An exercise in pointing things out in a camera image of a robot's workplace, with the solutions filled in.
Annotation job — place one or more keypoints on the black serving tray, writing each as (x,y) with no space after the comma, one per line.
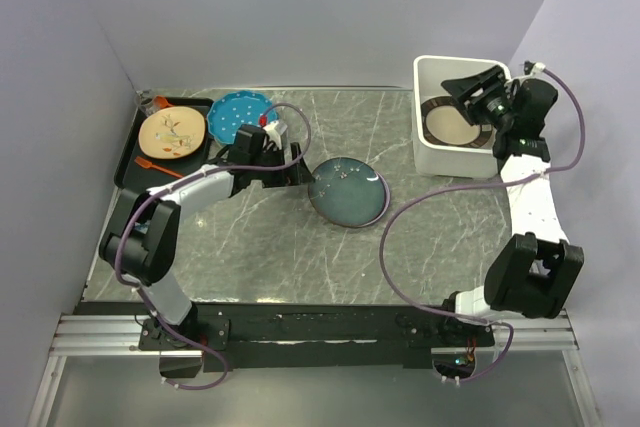
(130,176)

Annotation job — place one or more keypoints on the dark blue floral plate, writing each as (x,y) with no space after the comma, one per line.
(349,193)

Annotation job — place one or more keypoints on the aluminium rail frame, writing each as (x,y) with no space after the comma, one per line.
(96,376)

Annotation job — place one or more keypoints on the brown rimmed beige plate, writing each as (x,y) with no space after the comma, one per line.
(443,125)

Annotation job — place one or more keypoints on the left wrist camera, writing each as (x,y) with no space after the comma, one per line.
(275,128)

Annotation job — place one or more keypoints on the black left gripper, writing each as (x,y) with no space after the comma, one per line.
(292,175)

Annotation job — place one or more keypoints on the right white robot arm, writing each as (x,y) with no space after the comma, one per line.
(537,268)

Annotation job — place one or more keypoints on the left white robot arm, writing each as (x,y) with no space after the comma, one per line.
(141,236)

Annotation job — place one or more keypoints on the orange plastic fork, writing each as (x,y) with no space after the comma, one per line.
(147,164)

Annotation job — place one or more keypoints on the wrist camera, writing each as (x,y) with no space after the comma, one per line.
(275,128)
(531,68)

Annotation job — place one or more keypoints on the floral beige plate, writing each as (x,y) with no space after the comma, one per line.
(172,133)

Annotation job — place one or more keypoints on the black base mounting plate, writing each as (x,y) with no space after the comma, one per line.
(253,336)

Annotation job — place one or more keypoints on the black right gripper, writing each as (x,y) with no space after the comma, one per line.
(469,85)

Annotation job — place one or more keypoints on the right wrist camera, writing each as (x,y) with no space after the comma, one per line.
(531,68)

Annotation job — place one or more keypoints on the clear glass cup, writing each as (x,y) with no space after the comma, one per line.
(145,103)

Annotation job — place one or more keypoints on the white plastic bin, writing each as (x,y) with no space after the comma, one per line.
(434,160)

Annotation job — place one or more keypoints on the orange plastic spoon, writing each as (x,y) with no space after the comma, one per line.
(160,103)

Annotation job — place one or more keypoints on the blue polka dot plate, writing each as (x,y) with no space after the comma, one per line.
(233,110)

